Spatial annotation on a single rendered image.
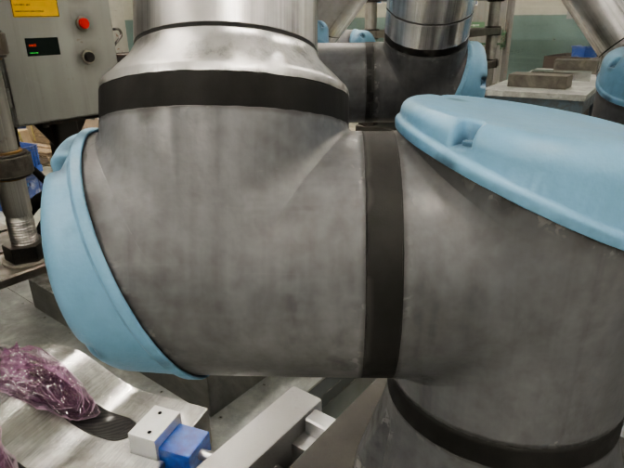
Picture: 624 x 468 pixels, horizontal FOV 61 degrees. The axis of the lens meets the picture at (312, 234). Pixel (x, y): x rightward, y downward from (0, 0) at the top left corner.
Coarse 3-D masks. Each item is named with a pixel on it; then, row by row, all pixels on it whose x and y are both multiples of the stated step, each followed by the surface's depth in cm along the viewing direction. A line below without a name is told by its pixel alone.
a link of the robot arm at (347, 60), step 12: (324, 48) 49; (336, 48) 49; (348, 48) 49; (360, 48) 49; (324, 60) 48; (336, 60) 48; (348, 60) 48; (360, 60) 48; (336, 72) 48; (348, 72) 48; (360, 72) 48; (348, 84) 48; (360, 84) 48; (360, 96) 48; (360, 108) 49; (360, 120) 51
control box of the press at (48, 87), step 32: (0, 0) 118; (32, 0) 123; (64, 0) 129; (96, 0) 135; (32, 32) 125; (64, 32) 131; (96, 32) 137; (0, 64) 122; (32, 64) 127; (64, 64) 132; (96, 64) 139; (32, 96) 128; (64, 96) 134; (96, 96) 141; (64, 128) 141
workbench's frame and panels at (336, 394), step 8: (320, 384) 81; (328, 384) 83; (336, 384) 95; (344, 384) 97; (352, 384) 102; (360, 384) 105; (368, 384) 108; (312, 392) 80; (320, 392) 82; (328, 392) 93; (336, 392) 95; (344, 392) 101; (352, 392) 103; (360, 392) 106; (328, 400) 94; (336, 400) 99; (344, 400) 101; (352, 400) 104; (328, 408) 97; (336, 408) 99; (344, 408) 102; (336, 416) 100
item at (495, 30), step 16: (368, 0) 437; (384, 0) 442; (480, 0) 488; (496, 0) 479; (368, 16) 443; (496, 16) 486; (480, 32) 445; (496, 32) 483; (496, 64) 502; (368, 128) 472; (384, 128) 464
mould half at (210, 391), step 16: (32, 288) 99; (48, 288) 96; (48, 304) 97; (64, 320) 95; (160, 384) 79; (176, 384) 76; (192, 384) 73; (208, 384) 71; (224, 384) 74; (240, 384) 76; (192, 400) 75; (208, 400) 72; (224, 400) 74
